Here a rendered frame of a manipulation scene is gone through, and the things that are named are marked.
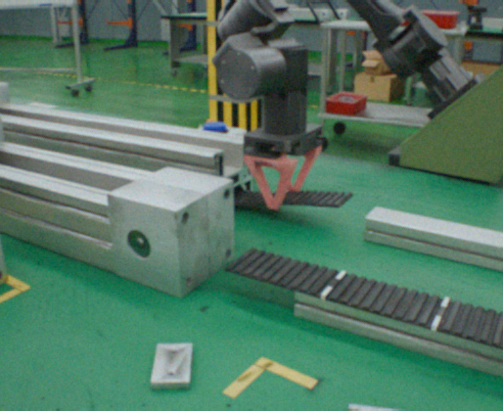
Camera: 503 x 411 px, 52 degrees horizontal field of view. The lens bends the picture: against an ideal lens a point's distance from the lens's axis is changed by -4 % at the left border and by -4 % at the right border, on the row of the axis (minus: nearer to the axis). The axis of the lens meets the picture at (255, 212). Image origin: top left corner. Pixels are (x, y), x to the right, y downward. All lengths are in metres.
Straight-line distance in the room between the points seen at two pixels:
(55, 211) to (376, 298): 0.36
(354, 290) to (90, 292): 0.27
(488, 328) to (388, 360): 0.09
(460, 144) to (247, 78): 0.45
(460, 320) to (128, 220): 0.32
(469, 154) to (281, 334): 0.54
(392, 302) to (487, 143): 0.49
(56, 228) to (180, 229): 0.19
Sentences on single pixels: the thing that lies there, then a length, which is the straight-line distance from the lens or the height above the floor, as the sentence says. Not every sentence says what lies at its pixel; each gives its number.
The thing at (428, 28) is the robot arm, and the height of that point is 1.01.
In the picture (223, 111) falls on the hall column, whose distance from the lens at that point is 4.06.
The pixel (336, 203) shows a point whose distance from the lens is 0.67.
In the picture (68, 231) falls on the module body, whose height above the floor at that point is 0.81.
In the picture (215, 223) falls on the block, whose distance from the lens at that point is 0.56.
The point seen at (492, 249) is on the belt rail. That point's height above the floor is 0.80.
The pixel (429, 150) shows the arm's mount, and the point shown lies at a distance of 0.94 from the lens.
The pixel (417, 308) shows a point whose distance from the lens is 0.48.
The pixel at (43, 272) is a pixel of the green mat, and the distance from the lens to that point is 0.63.
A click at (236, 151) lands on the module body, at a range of 0.77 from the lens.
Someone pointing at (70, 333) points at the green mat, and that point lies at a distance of 0.52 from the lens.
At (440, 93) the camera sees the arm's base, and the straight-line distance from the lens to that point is 1.05.
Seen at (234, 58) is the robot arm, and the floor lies 1.00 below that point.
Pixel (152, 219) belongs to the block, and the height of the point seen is 0.86.
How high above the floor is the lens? 1.07
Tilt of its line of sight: 23 degrees down
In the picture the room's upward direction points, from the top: straight up
